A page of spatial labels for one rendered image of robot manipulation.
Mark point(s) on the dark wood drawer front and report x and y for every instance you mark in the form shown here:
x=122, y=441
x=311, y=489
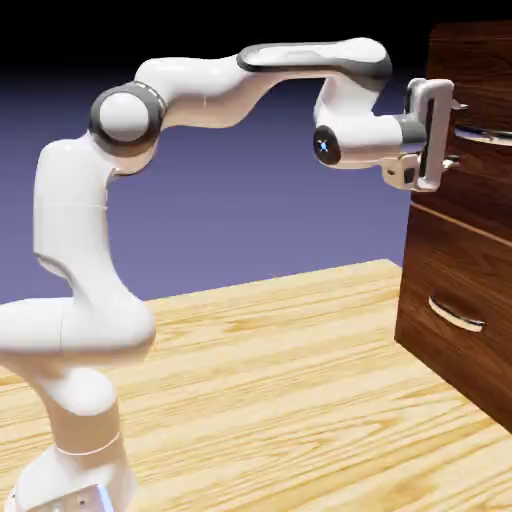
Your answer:
x=480, y=184
x=448, y=272

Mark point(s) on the dark wood cabinet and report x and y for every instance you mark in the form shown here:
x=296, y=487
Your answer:
x=460, y=260

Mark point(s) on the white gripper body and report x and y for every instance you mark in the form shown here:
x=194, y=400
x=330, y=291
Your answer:
x=440, y=120

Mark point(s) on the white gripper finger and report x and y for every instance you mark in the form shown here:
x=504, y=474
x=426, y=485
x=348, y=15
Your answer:
x=459, y=106
x=450, y=162

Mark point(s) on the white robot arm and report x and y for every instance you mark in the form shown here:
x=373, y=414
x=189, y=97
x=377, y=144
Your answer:
x=72, y=224

